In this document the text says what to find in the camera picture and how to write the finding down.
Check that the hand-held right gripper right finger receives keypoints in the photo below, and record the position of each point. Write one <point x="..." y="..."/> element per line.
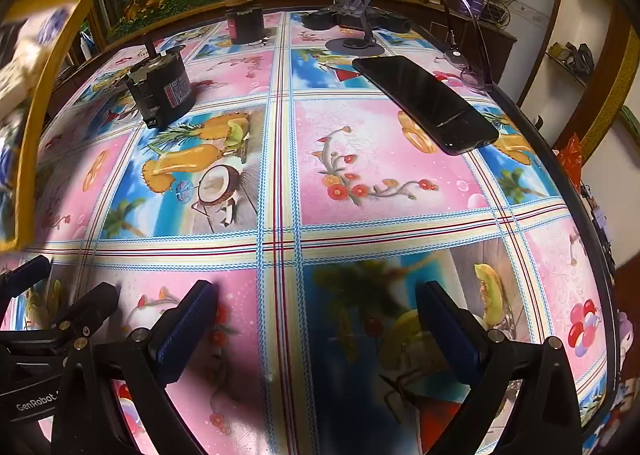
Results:
<point x="447" y="330"/>

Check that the black smartphone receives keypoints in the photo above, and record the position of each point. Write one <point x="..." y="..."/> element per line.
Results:
<point x="425" y="100"/>

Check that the white spray bottle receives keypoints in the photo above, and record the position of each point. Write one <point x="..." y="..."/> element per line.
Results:
<point x="86" y="47"/>

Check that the red shiny wrapper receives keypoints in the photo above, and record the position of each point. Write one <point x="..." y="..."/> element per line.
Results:
<point x="570" y="157"/>

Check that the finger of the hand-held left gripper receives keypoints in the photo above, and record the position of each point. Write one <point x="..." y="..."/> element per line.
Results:
<point x="92" y="302"/>
<point x="25" y="272"/>

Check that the black motor with shaft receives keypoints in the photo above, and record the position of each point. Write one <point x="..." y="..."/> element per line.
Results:
<point x="160" y="85"/>

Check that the eyeglasses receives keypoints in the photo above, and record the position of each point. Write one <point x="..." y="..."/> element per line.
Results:
<point x="472" y="77"/>

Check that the yellow cardboard box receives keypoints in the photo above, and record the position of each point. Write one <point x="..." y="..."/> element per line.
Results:
<point x="50" y="85"/>

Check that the dark ink bottle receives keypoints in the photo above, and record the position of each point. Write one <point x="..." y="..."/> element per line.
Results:
<point x="245" y="25"/>

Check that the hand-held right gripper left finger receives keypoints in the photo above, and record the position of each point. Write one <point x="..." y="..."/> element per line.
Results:
<point x="185" y="330"/>

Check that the black device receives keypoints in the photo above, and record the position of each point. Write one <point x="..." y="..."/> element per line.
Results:
<point x="395" y="21"/>

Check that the gold arched wall frame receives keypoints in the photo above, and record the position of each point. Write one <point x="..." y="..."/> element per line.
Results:
<point x="612" y="95"/>

